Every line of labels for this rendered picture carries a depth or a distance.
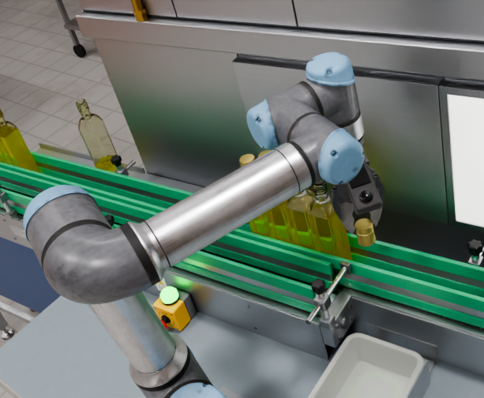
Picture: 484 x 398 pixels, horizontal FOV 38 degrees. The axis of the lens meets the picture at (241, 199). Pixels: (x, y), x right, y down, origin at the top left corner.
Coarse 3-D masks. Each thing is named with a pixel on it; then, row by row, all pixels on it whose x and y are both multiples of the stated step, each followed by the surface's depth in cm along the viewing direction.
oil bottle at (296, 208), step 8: (312, 192) 151; (288, 200) 151; (296, 200) 150; (304, 200) 149; (312, 200) 151; (288, 208) 152; (296, 208) 150; (304, 208) 149; (288, 216) 154; (296, 216) 152; (304, 216) 150; (296, 224) 154; (304, 224) 152; (296, 232) 156; (304, 232) 154; (296, 240) 158; (304, 240) 156; (312, 240) 155; (312, 248) 156
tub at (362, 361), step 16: (352, 336) 150; (368, 336) 149; (336, 352) 148; (352, 352) 151; (368, 352) 151; (384, 352) 148; (400, 352) 145; (416, 352) 143; (336, 368) 147; (352, 368) 152; (368, 368) 152; (384, 368) 151; (400, 368) 148; (416, 368) 140; (320, 384) 143; (336, 384) 148; (352, 384) 150; (368, 384) 149; (384, 384) 148; (400, 384) 147
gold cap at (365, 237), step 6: (360, 222) 136; (366, 222) 135; (360, 228) 134; (366, 228) 134; (372, 228) 135; (360, 234) 135; (366, 234) 135; (372, 234) 135; (360, 240) 136; (366, 240) 136; (372, 240) 136
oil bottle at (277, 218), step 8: (272, 208) 155; (280, 208) 153; (272, 216) 157; (280, 216) 155; (272, 224) 158; (280, 224) 157; (288, 224) 156; (272, 232) 160; (280, 232) 159; (288, 232) 157; (280, 240) 161; (288, 240) 159
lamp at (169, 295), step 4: (164, 288) 174; (168, 288) 173; (172, 288) 173; (164, 292) 172; (168, 292) 172; (172, 292) 172; (176, 292) 172; (160, 296) 172; (164, 296) 171; (168, 296) 171; (172, 296) 171; (176, 296) 172; (164, 300) 172; (168, 300) 171; (172, 300) 172; (176, 300) 172; (164, 304) 173; (168, 304) 172; (172, 304) 172
